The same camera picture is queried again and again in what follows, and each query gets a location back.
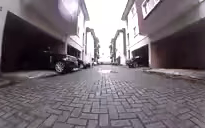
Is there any row of white buildings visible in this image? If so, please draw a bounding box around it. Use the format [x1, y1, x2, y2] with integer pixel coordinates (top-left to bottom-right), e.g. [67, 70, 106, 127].
[84, 26, 101, 67]
[108, 27, 128, 66]

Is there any dark car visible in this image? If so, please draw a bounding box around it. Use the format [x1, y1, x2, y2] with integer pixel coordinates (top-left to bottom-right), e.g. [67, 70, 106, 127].
[125, 55, 145, 69]

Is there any grey brick paved road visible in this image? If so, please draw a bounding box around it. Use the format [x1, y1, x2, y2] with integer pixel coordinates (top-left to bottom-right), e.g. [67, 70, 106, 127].
[0, 64, 205, 128]

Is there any black car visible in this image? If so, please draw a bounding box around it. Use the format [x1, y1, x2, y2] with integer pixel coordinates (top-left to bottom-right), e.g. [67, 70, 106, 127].
[39, 49, 80, 75]

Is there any white building with garage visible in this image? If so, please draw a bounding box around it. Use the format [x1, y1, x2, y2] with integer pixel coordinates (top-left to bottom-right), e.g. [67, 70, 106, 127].
[121, 0, 205, 71]

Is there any concrete driveway apron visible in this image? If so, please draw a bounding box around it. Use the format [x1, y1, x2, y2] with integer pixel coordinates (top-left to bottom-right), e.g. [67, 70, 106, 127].
[0, 68, 62, 91]
[142, 67, 205, 84]

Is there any white building with carport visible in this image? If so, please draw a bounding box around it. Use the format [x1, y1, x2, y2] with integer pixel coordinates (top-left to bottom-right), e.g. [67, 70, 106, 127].
[0, 0, 91, 79]

